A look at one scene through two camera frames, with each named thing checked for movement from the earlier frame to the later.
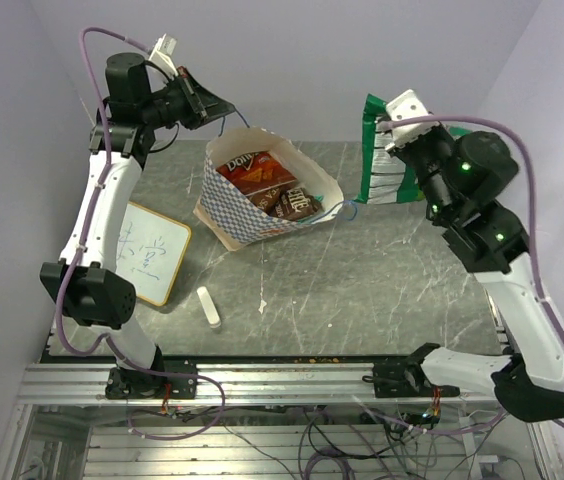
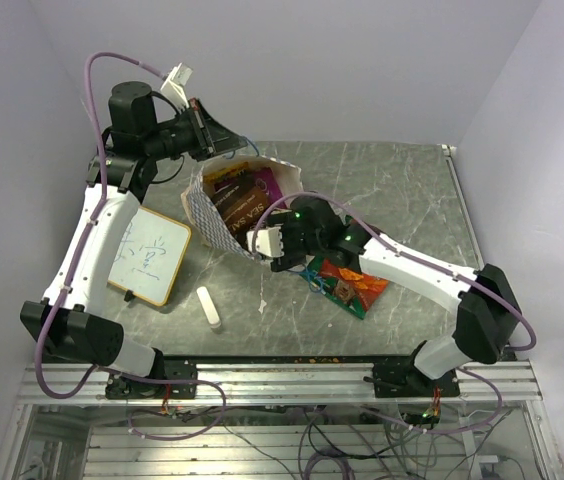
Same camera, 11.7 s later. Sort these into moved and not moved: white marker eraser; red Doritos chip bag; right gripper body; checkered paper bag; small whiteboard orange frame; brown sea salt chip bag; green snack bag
Moved: checkered paper bag; red Doritos chip bag; right gripper body; brown sea salt chip bag; green snack bag
Not moved: white marker eraser; small whiteboard orange frame
